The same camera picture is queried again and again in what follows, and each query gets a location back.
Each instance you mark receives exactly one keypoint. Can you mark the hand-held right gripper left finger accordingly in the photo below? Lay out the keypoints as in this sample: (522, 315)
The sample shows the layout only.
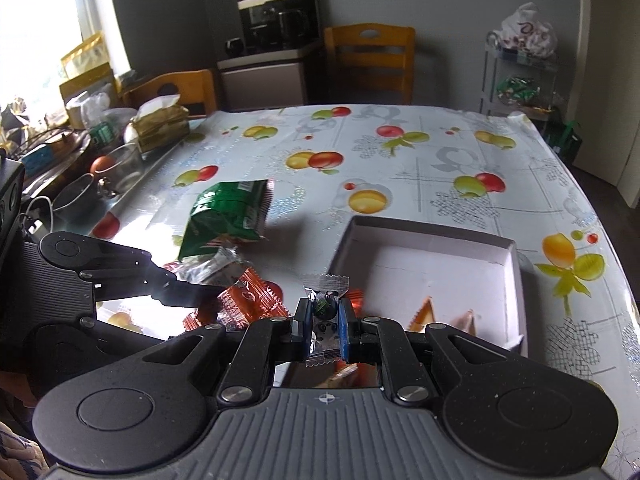
(301, 327)

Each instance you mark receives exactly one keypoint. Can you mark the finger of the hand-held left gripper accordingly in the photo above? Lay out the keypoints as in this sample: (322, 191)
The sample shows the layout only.
(190, 294)
(115, 329)

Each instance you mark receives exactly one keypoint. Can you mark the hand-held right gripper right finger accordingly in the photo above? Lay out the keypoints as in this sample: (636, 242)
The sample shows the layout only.
(344, 330)

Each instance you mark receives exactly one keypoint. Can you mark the clear dark candy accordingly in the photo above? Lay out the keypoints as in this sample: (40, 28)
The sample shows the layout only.
(325, 310)

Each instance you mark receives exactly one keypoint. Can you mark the green snack bag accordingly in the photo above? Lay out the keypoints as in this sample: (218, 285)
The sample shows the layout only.
(225, 215)

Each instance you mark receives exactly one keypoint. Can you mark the white cardboard box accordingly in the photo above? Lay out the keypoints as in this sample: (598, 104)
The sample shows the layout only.
(440, 280)

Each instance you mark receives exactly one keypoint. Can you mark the clear crinkled snack packet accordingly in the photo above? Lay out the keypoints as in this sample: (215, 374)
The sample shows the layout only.
(210, 267)

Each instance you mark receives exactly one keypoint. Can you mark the blue box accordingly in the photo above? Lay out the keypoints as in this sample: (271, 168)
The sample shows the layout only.
(40, 157)

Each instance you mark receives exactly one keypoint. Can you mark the brown egg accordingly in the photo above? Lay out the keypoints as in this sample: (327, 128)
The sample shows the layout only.
(103, 165)

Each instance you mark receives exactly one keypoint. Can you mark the glass cup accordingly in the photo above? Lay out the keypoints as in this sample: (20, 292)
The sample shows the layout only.
(127, 167)

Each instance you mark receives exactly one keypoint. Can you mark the brown pot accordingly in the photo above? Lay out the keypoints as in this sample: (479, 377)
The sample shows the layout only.
(65, 145)

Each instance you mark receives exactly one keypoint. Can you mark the person's patterned clothing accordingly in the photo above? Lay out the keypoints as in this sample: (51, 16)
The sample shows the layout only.
(20, 455)

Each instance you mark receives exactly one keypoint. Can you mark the small green box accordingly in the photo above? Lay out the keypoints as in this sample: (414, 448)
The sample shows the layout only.
(104, 132)

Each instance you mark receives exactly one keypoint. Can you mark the gold tissue pack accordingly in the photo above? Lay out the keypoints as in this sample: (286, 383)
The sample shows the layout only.
(160, 127)

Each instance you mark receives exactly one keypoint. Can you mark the crumpled white plastic bag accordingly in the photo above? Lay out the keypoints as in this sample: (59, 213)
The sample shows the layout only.
(90, 107)

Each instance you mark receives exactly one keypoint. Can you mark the fruit print tablecloth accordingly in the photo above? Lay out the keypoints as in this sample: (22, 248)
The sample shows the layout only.
(425, 160)

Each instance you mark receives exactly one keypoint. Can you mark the wooden chair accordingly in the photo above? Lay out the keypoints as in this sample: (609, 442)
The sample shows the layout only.
(395, 40)
(190, 85)

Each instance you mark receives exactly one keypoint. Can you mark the grey cabinet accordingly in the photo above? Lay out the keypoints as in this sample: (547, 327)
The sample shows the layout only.
(260, 85)

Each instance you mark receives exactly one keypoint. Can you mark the yellow paper bag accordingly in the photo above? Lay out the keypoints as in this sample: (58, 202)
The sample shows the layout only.
(85, 55)

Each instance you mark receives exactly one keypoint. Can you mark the small black pot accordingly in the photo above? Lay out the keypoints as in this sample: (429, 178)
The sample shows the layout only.
(235, 47)

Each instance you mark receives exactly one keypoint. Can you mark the metal rack cart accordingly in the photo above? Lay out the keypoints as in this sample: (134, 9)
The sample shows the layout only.
(487, 75)

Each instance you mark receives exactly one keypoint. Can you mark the green shopping bag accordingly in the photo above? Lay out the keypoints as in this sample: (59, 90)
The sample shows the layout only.
(567, 140)

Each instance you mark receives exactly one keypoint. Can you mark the green packets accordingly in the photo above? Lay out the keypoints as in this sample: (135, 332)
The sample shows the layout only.
(517, 89)

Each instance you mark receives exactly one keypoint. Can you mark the white door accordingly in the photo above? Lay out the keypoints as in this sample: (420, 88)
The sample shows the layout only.
(610, 85)

